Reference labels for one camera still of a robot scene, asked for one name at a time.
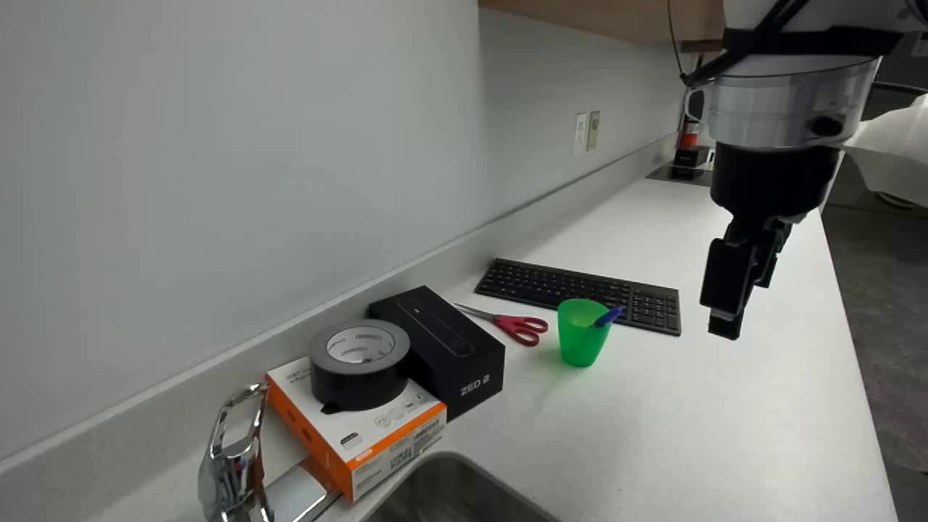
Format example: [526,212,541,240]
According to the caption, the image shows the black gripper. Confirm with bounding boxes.
[703,217,793,340]

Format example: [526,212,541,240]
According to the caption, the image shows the blue pen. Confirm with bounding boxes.
[596,307,623,327]

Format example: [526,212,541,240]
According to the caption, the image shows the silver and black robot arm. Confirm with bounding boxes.
[683,0,928,340]

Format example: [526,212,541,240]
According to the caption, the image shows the green plastic cup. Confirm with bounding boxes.
[557,299,610,369]

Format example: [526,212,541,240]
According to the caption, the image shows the black keyboard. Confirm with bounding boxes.
[477,257,683,336]

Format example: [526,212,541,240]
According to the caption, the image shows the red and black appliance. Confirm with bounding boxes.
[670,91,713,180]

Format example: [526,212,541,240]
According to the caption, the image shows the black rectangular box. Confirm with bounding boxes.
[368,288,506,421]

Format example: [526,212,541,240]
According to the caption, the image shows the wooden upper cabinet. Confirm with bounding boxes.
[478,0,725,43]

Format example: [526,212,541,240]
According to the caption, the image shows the stainless steel sink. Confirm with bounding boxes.
[362,453,560,522]

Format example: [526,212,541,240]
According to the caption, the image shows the orange and white box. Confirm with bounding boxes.
[267,360,448,502]

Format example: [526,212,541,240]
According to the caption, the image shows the chrome faucet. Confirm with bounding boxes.
[197,379,333,522]

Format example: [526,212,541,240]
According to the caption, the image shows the red handled scissors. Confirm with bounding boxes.
[467,307,549,349]

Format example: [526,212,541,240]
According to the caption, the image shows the white wall outlet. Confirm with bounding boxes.
[574,109,602,156]

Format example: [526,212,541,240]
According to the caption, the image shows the black duct tape roll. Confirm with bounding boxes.
[312,320,412,415]

